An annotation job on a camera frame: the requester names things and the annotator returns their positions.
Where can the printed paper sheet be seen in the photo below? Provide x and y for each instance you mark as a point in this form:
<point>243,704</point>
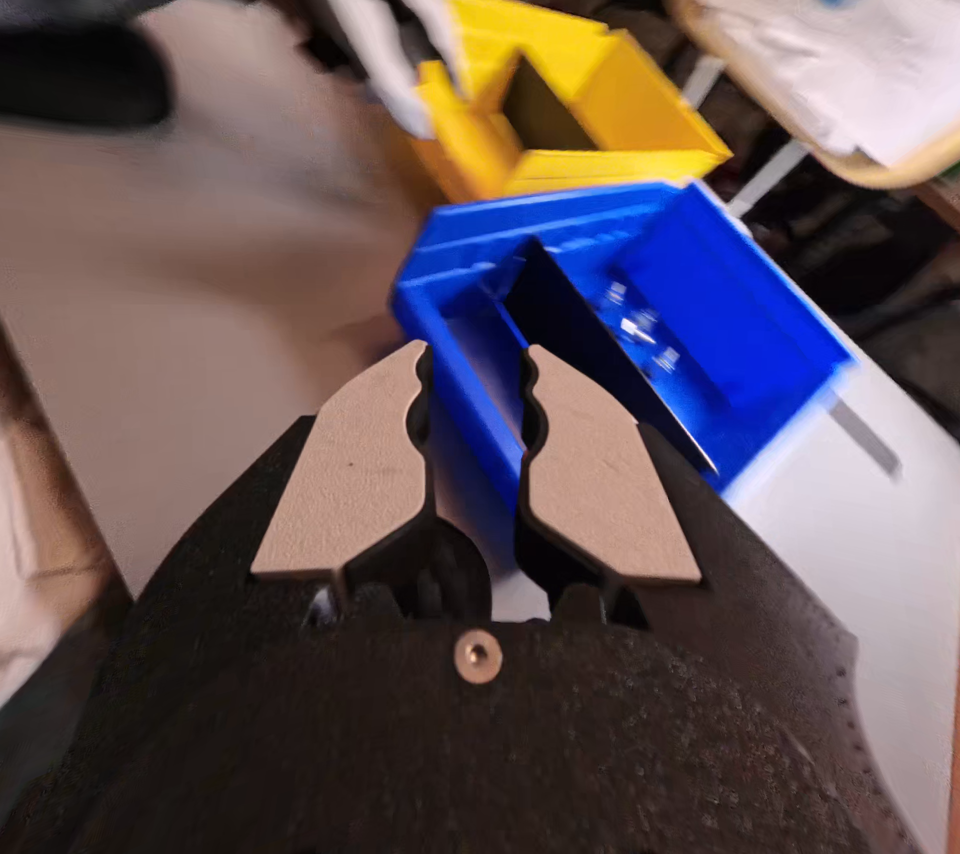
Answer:
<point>840,29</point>

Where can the blue plastic bin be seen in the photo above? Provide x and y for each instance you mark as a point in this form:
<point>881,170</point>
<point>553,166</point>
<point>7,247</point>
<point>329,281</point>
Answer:
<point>720,314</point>

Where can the black bin divider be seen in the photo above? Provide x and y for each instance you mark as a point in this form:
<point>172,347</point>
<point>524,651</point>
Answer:
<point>570,329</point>
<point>544,111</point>

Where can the black oblong pad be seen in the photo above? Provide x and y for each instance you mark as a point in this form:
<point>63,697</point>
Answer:
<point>75,74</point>

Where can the heap of silver bolts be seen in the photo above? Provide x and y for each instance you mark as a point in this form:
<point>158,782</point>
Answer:
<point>637,329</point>

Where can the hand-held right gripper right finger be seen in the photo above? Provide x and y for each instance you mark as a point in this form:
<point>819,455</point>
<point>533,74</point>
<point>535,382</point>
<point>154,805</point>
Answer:
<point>600,486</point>

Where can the instruction sheet on cardboard stand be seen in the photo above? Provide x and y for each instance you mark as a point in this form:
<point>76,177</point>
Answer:
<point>892,173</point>

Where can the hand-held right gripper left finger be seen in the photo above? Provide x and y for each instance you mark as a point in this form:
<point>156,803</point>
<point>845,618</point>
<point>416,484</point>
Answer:
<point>352,471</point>

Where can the yellow plastic bin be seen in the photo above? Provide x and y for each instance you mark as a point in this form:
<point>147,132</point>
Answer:
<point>645,96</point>

